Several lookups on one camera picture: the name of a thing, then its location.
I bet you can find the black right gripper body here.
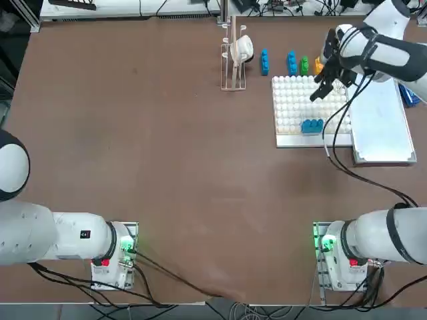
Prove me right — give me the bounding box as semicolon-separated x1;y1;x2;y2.
320;27;342;73

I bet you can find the blue three-stud block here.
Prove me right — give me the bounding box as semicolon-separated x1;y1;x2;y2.
301;118;324;136
260;49;271;77
286;51;298;77

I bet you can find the white studded baseplate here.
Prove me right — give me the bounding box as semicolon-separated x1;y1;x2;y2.
272;75;354;148

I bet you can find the silver framed whiteboard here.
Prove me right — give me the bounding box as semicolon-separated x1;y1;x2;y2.
346;78;418;167

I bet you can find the blue whiteboard eraser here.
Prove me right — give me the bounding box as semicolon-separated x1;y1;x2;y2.
398;83;420;107

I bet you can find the white cup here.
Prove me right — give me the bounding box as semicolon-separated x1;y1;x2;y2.
230;35;254;63

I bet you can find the aluminium camera post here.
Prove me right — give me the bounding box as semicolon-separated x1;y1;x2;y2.
217;0;232;27

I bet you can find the black base cable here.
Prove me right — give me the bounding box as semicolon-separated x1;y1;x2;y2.
28;249;231;307

